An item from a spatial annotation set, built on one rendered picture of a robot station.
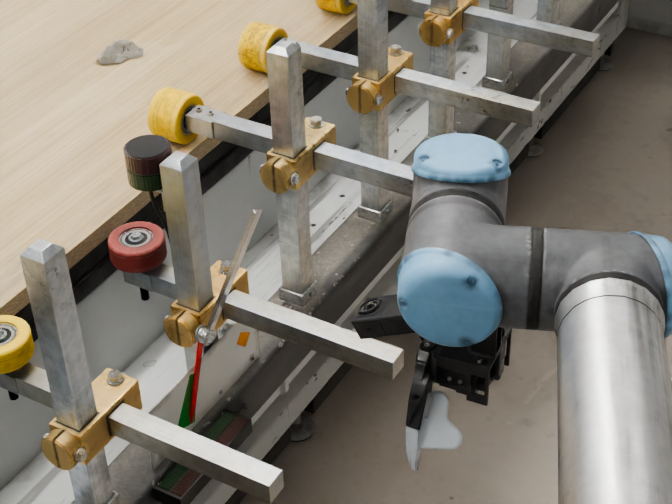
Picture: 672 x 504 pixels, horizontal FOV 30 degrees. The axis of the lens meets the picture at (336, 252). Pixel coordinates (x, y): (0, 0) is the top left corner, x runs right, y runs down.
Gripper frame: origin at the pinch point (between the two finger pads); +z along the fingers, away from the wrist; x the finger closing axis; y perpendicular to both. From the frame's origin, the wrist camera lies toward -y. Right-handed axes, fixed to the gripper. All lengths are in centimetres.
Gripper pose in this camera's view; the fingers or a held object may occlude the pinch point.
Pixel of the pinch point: (433, 424)
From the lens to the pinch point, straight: 141.8
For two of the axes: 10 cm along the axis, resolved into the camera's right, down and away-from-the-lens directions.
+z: 0.3, 8.0, 6.0
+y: 9.0, 2.4, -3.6
